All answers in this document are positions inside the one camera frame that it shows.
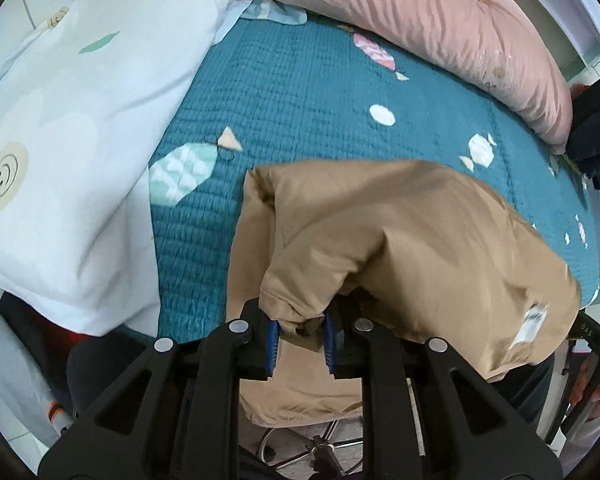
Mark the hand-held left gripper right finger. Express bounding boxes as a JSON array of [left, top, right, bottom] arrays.
[[322, 300, 563, 480]]

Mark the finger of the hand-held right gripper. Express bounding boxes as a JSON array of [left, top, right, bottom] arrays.
[[572, 312, 600, 361]]

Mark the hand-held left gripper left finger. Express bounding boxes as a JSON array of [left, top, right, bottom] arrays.
[[37, 300, 281, 480]]

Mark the tan button-up jacket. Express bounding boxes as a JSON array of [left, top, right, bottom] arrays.
[[227, 159, 581, 428]]

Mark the person's right forearm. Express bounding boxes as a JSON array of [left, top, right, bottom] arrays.
[[562, 405, 600, 467]]

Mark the office chair base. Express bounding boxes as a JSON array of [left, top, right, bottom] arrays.
[[257, 417, 366, 480]]

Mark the navy and yellow puffer jacket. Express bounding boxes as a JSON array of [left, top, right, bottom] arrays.
[[565, 67, 600, 196]]

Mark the light grey cloth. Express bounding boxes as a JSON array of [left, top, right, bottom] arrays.
[[0, 310, 76, 448]]

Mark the teal quilted bed mat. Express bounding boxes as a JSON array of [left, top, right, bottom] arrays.
[[147, 10, 600, 346]]

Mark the white printed pillow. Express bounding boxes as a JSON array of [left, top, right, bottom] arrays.
[[0, 0, 243, 338]]

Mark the light blue striped sheet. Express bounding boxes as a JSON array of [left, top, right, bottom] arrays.
[[215, 0, 308, 26]]

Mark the pink quilt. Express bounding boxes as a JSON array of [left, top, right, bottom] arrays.
[[222, 0, 576, 153]]

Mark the lilac wall shelf unit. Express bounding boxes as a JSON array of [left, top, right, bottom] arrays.
[[497, 0, 600, 83]]

